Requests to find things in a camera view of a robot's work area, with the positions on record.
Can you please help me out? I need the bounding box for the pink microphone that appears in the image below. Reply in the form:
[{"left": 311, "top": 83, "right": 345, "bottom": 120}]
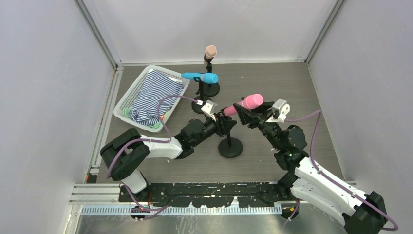
[{"left": 223, "top": 94, "right": 263, "bottom": 117}]

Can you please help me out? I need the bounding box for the black microphone stand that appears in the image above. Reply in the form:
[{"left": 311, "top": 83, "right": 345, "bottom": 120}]
[
  {"left": 218, "top": 110, "right": 244, "bottom": 159},
  {"left": 203, "top": 54, "right": 220, "bottom": 97},
  {"left": 191, "top": 81, "right": 211, "bottom": 114}
]

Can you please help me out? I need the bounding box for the black front microphone stand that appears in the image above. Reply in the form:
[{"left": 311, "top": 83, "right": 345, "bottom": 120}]
[{"left": 191, "top": 81, "right": 211, "bottom": 114}]

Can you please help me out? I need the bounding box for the blue microphone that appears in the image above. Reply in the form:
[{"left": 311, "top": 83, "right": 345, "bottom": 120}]
[{"left": 181, "top": 72, "right": 219, "bottom": 84}]

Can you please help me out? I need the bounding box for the beige microphone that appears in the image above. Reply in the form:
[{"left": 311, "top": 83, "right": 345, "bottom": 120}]
[{"left": 204, "top": 45, "right": 217, "bottom": 64}]

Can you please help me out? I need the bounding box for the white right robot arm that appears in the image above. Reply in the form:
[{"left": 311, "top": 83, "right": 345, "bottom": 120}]
[{"left": 233, "top": 99, "right": 389, "bottom": 234}]

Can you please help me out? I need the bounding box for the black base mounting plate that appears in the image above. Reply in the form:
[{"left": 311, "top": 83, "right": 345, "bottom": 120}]
[{"left": 133, "top": 182, "right": 295, "bottom": 208}]

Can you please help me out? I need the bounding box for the blue striped cloth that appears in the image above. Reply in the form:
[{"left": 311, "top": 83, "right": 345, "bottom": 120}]
[{"left": 127, "top": 69, "right": 184, "bottom": 128}]

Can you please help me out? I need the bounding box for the green cloth in basket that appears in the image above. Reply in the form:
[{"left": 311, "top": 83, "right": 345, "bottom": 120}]
[{"left": 123, "top": 108, "right": 132, "bottom": 119}]

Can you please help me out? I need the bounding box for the white plastic basket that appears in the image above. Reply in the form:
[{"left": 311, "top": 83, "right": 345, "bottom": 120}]
[{"left": 113, "top": 65, "right": 189, "bottom": 133}]

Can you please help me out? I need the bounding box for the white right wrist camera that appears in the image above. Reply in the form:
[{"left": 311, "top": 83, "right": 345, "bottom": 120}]
[{"left": 265, "top": 99, "right": 290, "bottom": 123}]

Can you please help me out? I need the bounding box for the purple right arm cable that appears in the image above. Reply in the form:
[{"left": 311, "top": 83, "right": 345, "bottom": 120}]
[{"left": 285, "top": 109, "right": 399, "bottom": 232}]

